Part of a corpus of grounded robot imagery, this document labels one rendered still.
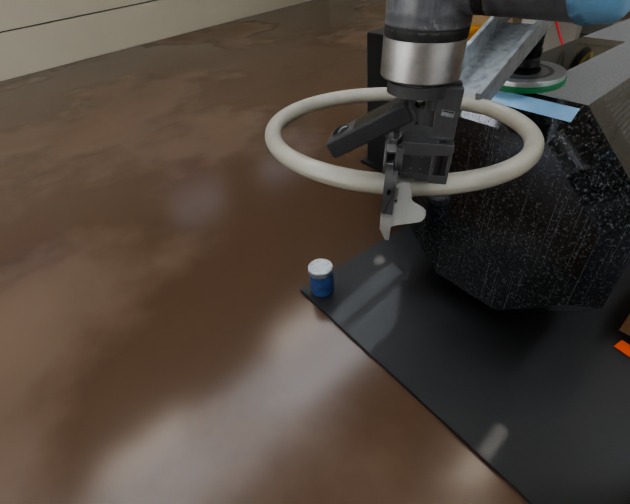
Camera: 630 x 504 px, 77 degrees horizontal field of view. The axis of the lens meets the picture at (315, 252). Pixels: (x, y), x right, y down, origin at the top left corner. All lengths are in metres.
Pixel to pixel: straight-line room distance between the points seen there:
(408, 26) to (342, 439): 1.13
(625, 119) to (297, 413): 1.25
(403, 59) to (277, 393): 1.17
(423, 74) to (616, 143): 0.86
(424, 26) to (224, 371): 1.30
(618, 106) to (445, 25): 0.93
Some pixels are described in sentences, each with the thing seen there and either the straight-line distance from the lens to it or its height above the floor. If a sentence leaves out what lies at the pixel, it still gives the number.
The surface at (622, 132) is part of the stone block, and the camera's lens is 1.31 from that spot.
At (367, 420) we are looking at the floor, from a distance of 1.35.
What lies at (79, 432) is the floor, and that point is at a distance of 1.62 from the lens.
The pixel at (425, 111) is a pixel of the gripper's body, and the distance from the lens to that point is 0.51.
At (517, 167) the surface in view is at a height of 0.92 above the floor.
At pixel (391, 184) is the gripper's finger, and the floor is 0.95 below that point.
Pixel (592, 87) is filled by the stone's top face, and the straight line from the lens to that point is 1.35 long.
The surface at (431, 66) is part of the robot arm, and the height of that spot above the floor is 1.09.
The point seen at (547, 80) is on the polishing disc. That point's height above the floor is 0.83.
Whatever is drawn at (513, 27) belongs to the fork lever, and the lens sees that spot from 1.24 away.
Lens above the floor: 1.21
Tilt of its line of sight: 40 degrees down
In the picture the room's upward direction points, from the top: 7 degrees counter-clockwise
